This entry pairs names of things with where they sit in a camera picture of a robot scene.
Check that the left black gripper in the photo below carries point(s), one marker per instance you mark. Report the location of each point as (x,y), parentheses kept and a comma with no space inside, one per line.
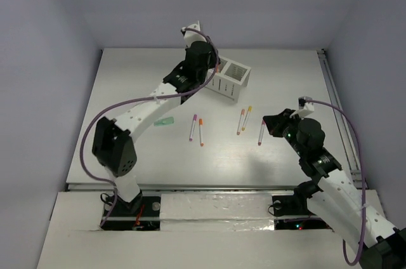
(207,58)

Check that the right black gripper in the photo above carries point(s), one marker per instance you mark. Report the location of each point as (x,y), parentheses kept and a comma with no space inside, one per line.
(275,122)

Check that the green eraser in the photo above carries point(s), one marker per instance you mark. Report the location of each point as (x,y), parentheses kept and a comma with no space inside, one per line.
(164,121)

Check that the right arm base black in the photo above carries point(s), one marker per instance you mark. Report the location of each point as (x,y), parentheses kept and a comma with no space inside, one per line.
(291,211)

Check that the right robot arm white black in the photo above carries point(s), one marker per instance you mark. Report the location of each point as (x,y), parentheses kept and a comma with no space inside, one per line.
(331,195)

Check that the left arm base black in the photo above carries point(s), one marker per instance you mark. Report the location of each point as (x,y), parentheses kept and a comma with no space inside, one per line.
(141,214)

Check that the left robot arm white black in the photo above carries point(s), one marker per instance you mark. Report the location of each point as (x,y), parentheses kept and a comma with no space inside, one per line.
(114,139)

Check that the pink capped white marker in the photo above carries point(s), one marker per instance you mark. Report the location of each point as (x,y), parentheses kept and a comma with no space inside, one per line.
(261,133)

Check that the yellow capped white marker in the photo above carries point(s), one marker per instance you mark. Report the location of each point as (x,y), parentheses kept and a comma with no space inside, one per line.
(246,118)

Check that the salmon capped white marker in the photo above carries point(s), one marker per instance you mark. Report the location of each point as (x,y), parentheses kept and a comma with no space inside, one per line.
(241,120)

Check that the purple capped white marker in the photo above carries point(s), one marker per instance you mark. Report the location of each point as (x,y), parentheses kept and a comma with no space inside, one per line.
(192,129)

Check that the white two-compartment pen holder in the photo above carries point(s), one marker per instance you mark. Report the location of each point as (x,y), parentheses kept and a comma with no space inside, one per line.
(231,79)

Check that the orange capped white marker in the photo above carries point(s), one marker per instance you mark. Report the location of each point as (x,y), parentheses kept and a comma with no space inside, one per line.
(201,138)

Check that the white foam block centre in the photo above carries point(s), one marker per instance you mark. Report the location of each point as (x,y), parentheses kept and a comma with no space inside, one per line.
(216,212)

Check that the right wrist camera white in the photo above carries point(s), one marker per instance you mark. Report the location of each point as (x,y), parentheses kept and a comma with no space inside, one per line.
(306,106)

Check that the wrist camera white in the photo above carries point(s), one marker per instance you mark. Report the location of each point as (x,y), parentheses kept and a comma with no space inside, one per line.
(190,33)
(306,106)

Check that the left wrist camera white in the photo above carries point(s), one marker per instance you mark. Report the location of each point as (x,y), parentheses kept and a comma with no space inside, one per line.
(190,33)

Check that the aluminium rail right side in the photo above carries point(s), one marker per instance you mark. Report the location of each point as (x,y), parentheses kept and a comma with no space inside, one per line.
(350,147)

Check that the aluminium rail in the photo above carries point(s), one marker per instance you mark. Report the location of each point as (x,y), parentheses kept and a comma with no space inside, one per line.
(350,147)
(154,187)

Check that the aluminium rail front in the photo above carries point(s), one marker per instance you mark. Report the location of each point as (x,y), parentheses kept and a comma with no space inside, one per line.
(154,187)

